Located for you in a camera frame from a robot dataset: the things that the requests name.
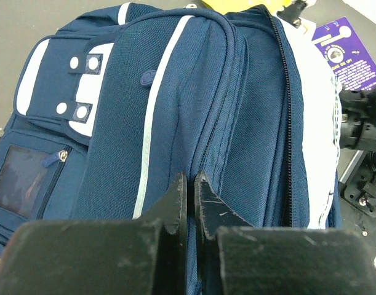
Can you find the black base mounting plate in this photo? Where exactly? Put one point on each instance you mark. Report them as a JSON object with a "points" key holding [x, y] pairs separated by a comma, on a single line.
{"points": [[358, 188]]}

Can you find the navy blue student backpack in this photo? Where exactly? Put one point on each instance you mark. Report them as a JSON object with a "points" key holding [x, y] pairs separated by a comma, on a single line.
{"points": [[115, 104]]}

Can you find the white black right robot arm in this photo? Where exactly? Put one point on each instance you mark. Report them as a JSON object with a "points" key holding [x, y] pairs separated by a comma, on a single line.
{"points": [[358, 130]]}

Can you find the orange 39-Storey Treehouse book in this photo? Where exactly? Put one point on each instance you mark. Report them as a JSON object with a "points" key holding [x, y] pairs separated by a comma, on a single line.
{"points": [[225, 6]]}

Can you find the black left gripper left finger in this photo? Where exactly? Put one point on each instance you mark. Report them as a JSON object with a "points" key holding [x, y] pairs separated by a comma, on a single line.
{"points": [[146, 255]]}

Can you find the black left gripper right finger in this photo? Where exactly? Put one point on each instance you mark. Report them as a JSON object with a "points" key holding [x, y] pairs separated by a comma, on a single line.
{"points": [[235, 258]]}

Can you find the purple card packet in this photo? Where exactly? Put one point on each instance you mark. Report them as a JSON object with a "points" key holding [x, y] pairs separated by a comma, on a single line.
{"points": [[346, 55]]}

